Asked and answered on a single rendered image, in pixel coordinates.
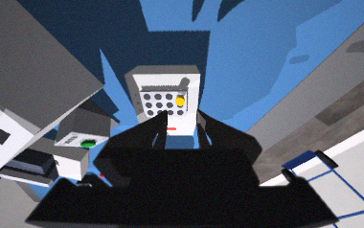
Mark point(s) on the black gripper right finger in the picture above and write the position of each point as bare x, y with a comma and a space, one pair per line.
225, 136

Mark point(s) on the blue bench mat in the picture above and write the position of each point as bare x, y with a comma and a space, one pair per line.
250, 53

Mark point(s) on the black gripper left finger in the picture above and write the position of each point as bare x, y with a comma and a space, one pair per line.
143, 134

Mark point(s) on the clear sample tube with yellow cap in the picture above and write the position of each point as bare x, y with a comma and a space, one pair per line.
180, 100

